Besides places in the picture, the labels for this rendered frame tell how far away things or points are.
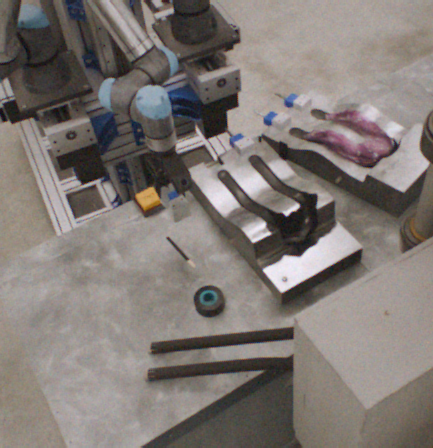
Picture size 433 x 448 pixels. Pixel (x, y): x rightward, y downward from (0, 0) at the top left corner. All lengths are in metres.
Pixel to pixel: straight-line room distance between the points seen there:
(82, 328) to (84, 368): 0.12
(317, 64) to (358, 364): 2.99
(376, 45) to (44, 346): 2.74
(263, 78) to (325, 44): 0.45
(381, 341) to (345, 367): 0.06
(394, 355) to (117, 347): 0.95
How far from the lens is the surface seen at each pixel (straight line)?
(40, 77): 2.01
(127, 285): 1.77
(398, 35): 3.97
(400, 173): 1.85
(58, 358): 1.71
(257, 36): 3.96
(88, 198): 2.85
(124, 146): 2.24
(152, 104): 1.49
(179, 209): 1.72
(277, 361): 1.51
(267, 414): 1.92
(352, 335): 0.88
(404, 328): 0.89
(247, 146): 1.91
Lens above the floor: 2.23
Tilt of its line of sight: 51 degrees down
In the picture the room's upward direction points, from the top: 8 degrees counter-clockwise
